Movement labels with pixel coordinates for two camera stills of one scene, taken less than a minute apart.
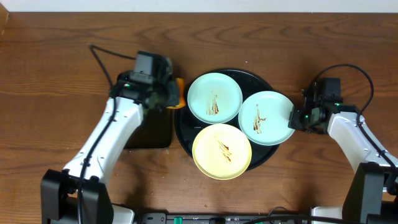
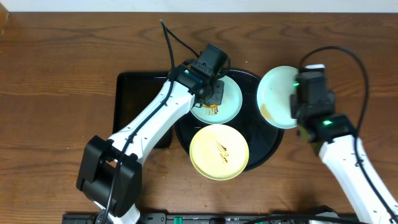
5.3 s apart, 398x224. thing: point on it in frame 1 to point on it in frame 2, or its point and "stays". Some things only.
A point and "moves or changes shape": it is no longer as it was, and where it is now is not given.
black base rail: x=161 y=218 stays
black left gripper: x=171 y=94 to x=214 y=93
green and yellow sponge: x=176 y=93 moves or changes shape
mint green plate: x=214 y=98 stays
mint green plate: x=263 y=118 to x=274 y=96
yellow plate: x=221 y=152 stays
